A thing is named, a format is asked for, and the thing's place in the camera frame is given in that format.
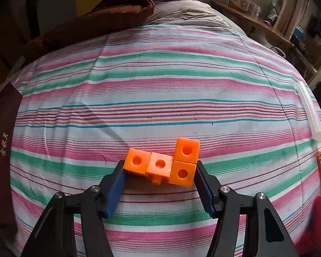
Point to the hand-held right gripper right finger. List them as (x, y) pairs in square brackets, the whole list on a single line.
[(206, 192)]

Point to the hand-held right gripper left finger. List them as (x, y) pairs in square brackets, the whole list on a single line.
[(115, 190)]

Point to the orange linked cubes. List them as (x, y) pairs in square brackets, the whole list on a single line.
[(180, 174)]

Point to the gold tin tray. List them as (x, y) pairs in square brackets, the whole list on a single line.
[(1, 152)]

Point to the striped bed sheet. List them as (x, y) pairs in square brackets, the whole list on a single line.
[(163, 99)]

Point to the white plastic tube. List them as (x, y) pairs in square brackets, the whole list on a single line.
[(309, 109)]

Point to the brown quilted blanket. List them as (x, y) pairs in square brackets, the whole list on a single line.
[(109, 13)]

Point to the wooden side table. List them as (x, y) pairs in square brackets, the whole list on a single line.
[(256, 21)]

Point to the grey pillow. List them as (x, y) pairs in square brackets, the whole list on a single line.
[(190, 10)]

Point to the blue round container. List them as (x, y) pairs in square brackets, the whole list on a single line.
[(301, 31)]

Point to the grey window curtain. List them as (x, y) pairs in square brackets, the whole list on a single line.
[(294, 5)]

